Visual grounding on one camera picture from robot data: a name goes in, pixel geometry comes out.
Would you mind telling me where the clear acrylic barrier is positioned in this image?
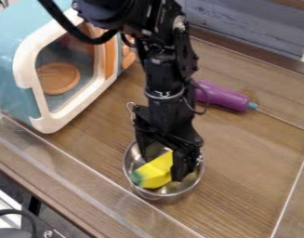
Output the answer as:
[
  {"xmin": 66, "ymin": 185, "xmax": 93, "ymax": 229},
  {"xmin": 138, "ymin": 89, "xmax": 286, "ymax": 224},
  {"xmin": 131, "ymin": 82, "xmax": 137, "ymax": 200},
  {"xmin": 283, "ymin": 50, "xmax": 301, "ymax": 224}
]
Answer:
[{"xmin": 0, "ymin": 112, "xmax": 205, "ymax": 238}]

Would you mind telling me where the purple toy eggplant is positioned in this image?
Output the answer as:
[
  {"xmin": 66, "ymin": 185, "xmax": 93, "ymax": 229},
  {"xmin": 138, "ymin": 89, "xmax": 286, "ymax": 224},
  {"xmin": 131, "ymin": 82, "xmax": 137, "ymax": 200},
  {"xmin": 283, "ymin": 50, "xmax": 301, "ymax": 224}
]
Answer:
[{"xmin": 197, "ymin": 80, "xmax": 259, "ymax": 112}]

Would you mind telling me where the yellow toy banana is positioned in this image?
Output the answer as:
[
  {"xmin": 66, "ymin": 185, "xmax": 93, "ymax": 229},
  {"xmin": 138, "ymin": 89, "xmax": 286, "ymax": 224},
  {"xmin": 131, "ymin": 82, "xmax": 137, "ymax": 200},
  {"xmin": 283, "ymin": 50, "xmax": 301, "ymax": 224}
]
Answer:
[{"xmin": 130, "ymin": 151, "xmax": 173, "ymax": 189}]

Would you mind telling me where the silver metal pot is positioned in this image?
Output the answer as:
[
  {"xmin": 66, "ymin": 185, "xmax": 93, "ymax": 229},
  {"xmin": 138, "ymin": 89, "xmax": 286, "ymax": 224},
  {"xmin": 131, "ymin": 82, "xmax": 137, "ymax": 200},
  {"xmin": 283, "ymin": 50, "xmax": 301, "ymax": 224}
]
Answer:
[{"xmin": 123, "ymin": 141, "xmax": 206, "ymax": 204}]

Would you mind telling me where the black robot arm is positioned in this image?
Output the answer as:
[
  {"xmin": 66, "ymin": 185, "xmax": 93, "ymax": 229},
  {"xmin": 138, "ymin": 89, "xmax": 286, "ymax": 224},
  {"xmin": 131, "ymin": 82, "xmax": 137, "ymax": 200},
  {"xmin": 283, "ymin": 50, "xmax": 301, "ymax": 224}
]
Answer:
[{"xmin": 73, "ymin": 0, "xmax": 205, "ymax": 181}]

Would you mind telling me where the black cable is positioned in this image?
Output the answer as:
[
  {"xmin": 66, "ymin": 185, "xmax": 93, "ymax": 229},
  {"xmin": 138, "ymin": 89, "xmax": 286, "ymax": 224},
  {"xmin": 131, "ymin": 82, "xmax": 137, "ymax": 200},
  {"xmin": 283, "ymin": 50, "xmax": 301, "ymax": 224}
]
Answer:
[{"xmin": 37, "ymin": 0, "xmax": 121, "ymax": 45}]

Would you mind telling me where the blue toy microwave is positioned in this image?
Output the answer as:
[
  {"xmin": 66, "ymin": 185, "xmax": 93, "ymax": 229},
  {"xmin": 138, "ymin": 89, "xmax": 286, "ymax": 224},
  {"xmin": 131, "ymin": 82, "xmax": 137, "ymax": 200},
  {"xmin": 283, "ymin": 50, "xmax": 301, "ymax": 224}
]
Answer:
[{"xmin": 0, "ymin": 0, "xmax": 137, "ymax": 134}]

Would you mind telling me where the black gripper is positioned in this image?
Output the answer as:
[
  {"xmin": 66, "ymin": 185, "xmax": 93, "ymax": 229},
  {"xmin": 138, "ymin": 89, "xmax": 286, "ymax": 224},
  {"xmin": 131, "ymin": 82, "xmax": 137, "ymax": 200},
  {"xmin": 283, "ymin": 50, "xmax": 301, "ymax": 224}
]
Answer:
[{"xmin": 134, "ymin": 91, "xmax": 205, "ymax": 182}]

